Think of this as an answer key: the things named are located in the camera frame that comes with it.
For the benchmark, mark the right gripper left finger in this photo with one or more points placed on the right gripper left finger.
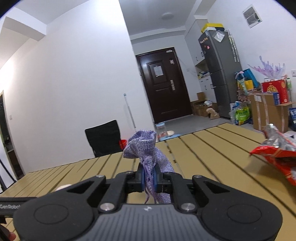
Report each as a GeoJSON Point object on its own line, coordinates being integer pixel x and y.
{"type": "Point", "coordinates": [137, 180]}

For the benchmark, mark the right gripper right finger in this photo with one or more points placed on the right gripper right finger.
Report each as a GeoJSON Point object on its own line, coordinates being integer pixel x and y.
{"type": "Point", "coordinates": [162, 181]}

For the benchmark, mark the black folding chair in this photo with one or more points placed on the black folding chair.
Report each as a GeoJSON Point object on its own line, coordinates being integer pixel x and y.
{"type": "Point", "coordinates": [104, 139]}

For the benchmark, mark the clear jar blue lid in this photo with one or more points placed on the clear jar blue lid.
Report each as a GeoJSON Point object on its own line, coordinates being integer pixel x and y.
{"type": "Point", "coordinates": [161, 131]}

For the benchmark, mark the dark brown entrance door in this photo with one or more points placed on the dark brown entrance door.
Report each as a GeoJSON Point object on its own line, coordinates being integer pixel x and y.
{"type": "Point", "coordinates": [164, 84]}

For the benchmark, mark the green packaged bag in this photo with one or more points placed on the green packaged bag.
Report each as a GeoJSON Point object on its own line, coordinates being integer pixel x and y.
{"type": "Point", "coordinates": [242, 115]}

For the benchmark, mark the red snack bag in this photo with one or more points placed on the red snack bag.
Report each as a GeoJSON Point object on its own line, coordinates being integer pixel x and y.
{"type": "Point", "coordinates": [279, 150]}

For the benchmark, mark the large cardboard box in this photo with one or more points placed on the large cardboard box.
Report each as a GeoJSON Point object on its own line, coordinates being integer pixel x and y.
{"type": "Point", "coordinates": [264, 111]}

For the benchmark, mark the blue gift bag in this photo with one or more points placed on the blue gift bag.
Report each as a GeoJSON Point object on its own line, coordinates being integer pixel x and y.
{"type": "Point", "coordinates": [249, 76]}

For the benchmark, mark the grey refrigerator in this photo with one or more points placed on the grey refrigerator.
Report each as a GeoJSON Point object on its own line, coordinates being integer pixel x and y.
{"type": "Point", "coordinates": [223, 65]}

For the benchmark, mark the red gift box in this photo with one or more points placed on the red gift box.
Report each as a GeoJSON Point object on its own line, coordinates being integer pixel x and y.
{"type": "Point", "coordinates": [278, 86]}

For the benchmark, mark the purple flower decoration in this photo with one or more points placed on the purple flower decoration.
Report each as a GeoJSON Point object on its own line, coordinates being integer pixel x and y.
{"type": "Point", "coordinates": [271, 71]}

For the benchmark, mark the yellow box on fridge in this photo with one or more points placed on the yellow box on fridge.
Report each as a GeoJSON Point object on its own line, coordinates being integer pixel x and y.
{"type": "Point", "coordinates": [213, 27]}

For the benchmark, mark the white electrical panel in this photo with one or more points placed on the white electrical panel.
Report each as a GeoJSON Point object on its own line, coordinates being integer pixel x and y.
{"type": "Point", "coordinates": [252, 17]}

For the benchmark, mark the white wall cabinet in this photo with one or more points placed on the white wall cabinet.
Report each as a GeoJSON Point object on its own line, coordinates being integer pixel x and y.
{"type": "Point", "coordinates": [192, 40]}

